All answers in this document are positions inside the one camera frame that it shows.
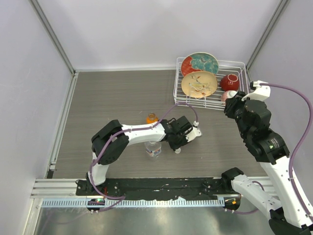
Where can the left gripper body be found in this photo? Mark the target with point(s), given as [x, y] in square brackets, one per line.
[179, 142]

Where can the clear plastic water bottle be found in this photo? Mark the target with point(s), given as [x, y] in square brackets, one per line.
[153, 149]

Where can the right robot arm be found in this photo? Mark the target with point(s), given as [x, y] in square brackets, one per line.
[290, 213]

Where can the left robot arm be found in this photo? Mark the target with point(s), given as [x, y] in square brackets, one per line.
[109, 143]

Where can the orange juice bottle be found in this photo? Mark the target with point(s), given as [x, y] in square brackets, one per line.
[151, 118]

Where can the cream floral plate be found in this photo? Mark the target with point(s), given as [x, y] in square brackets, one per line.
[199, 84]

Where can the pink patterned bowl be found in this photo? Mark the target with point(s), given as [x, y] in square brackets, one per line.
[226, 95]

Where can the red bowl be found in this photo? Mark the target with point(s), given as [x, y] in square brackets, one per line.
[230, 82]

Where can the red and teal plate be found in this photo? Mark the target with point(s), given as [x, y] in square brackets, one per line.
[199, 61]

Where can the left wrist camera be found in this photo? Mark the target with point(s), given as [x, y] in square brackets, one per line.
[194, 133]

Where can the white wire dish rack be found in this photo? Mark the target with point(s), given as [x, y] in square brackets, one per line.
[213, 101]

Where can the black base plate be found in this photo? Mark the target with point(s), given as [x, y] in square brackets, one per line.
[160, 189]

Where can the aluminium frame rail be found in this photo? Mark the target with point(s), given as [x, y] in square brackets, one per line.
[54, 188]

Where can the white slotted cable duct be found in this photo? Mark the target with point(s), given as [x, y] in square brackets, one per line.
[94, 202]

